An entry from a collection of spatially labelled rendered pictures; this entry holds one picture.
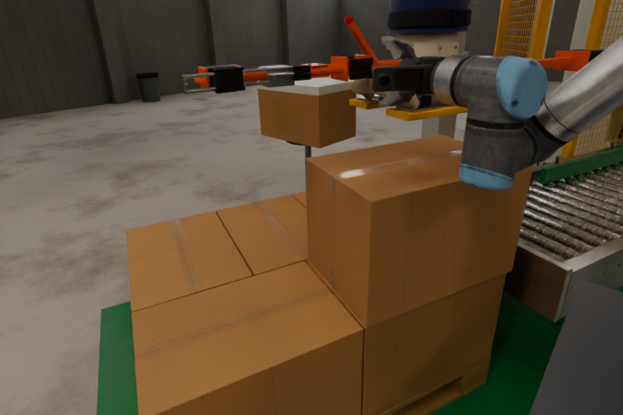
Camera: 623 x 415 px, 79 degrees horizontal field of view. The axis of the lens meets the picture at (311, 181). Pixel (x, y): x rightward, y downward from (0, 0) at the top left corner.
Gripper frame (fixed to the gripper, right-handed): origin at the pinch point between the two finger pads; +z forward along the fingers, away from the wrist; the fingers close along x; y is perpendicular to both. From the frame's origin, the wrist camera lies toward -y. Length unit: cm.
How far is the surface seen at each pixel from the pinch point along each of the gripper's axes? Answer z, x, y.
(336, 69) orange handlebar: 11.4, 0.1, -4.6
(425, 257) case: -5, -53, 15
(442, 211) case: -4.9, -38.8, 20.2
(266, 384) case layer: -4, -76, -35
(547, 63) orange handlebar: -12.6, 0.2, 42.1
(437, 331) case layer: -4, -84, 25
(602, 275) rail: -19, -73, 85
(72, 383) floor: 75, -124, -96
